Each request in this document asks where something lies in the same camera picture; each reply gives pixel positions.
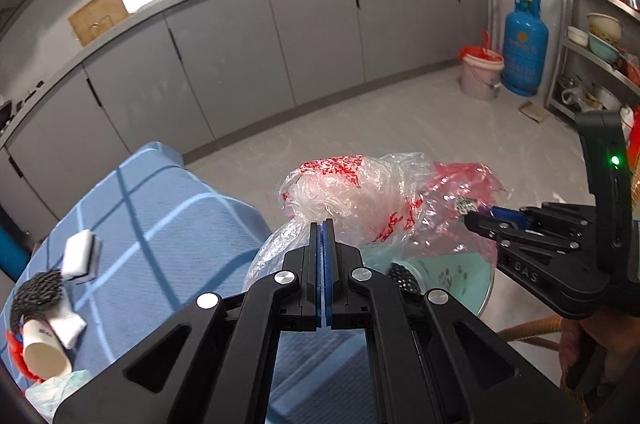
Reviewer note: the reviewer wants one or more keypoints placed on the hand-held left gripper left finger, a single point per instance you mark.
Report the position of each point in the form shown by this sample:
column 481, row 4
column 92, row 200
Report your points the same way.
column 315, row 254

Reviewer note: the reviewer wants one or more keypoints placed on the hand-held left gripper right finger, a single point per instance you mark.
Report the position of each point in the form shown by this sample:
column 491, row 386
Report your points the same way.
column 328, row 254

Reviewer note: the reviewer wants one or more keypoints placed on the pink plastic bag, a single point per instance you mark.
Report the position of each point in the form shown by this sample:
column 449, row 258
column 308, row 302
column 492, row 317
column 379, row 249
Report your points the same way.
column 455, row 184

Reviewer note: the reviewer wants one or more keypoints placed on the metal shelf rack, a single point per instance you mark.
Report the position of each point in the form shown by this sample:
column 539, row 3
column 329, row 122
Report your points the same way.
column 562, row 53

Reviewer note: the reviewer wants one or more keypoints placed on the white bucket, red bag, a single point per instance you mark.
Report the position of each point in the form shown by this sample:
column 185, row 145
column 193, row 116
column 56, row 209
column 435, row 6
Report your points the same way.
column 477, row 81

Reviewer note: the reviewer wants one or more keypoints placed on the clear red-printed plastic bag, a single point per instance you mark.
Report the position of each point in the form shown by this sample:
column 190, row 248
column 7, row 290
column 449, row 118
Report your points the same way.
column 345, row 194

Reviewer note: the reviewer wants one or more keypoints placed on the cream patterned bowl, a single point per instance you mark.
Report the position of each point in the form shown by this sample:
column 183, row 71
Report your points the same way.
column 604, row 26

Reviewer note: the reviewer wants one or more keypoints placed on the metal kettle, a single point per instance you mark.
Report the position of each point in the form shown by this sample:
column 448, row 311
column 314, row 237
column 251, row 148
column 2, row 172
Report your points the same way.
column 571, row 93

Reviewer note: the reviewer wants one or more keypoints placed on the metal pot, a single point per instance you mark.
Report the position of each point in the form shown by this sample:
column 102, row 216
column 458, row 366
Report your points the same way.
column 607, row 98

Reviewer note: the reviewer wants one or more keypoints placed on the small white bowl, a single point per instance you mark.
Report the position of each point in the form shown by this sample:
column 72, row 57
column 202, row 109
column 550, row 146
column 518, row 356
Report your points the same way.
column 577, row 36

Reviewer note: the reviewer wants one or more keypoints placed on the cardboard box on counter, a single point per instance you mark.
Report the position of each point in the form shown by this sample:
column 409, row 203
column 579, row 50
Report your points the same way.
column 97, row 16

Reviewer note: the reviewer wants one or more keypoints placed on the white sponge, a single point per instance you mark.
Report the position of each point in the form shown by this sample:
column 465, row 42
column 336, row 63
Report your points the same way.
column 80, row 249

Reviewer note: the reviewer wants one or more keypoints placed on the blue checked cloth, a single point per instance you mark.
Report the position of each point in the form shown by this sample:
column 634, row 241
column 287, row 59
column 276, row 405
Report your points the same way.
column 175, row 224

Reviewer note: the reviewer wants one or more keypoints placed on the small black foam net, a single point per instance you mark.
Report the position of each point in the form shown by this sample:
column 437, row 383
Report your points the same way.
column 404, row 275

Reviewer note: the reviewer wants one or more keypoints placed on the grey kitchen counter cabinets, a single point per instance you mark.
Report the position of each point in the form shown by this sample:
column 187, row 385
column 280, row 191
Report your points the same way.
column 225, row 43

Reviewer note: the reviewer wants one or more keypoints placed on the green bowl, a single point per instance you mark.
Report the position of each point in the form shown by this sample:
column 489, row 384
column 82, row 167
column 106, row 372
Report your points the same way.
column 602, row 48

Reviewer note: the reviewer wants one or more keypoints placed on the small printed wrapper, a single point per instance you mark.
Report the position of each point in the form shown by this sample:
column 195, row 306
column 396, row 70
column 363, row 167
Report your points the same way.
column 467, row 205

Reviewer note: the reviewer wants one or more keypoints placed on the red bucket liner bag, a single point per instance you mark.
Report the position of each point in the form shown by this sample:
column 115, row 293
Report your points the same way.
column 482, row 56

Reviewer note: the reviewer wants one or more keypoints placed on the person's right hand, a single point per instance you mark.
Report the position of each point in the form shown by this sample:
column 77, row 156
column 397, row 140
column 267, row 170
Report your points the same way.
column 570, row 346

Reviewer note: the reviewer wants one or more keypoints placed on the cardboard piece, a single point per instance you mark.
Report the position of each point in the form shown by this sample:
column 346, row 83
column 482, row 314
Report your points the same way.
column 534, row 111

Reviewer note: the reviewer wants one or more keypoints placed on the large black foam net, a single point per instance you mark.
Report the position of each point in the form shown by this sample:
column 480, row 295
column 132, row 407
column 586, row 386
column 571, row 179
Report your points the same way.
column 37, row 291

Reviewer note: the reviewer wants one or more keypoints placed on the pale green packet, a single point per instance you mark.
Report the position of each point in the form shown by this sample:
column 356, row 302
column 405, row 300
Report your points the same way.
column 55, row 391

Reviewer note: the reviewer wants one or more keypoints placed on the orange red wrapper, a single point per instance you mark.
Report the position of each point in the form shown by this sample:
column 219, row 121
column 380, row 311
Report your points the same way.
column 14, row 346

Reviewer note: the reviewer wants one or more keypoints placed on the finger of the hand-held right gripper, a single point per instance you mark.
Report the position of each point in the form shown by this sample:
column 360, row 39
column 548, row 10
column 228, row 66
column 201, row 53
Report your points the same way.
column 500, row 234
column 510, row 215

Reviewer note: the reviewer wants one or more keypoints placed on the mint green basin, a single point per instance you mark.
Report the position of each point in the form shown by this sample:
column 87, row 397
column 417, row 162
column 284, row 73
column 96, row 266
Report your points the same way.
column 450, row 274

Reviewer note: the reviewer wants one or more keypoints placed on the paper cup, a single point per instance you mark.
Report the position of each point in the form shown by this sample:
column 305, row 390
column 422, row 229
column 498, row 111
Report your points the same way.
column 42, row 349

